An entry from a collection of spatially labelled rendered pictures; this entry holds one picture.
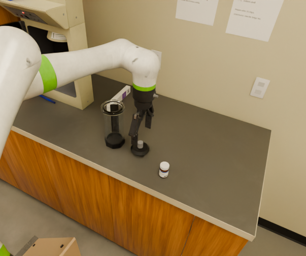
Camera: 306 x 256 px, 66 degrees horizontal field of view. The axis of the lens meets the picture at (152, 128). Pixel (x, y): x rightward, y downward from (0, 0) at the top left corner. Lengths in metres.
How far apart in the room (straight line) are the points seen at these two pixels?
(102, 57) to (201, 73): 0.74
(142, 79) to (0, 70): 0.47
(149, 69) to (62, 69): 0.29
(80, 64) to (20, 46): 0.28
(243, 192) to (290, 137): 0.58
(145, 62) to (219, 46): 0.62
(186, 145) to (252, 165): 0.34
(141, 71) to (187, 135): 0.56
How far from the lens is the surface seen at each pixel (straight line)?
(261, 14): 1.32
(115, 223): 1.59
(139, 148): 1.15
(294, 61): 1.38
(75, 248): 0.68
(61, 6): 1.20
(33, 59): 0.61
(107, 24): 1.66
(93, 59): 0.86
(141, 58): 0.86
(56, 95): 1.56
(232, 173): 1.19
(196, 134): 1.32
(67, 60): 0.82
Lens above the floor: 1.80
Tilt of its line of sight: 41 degrees down
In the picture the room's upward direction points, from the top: 5 degrees clockwise
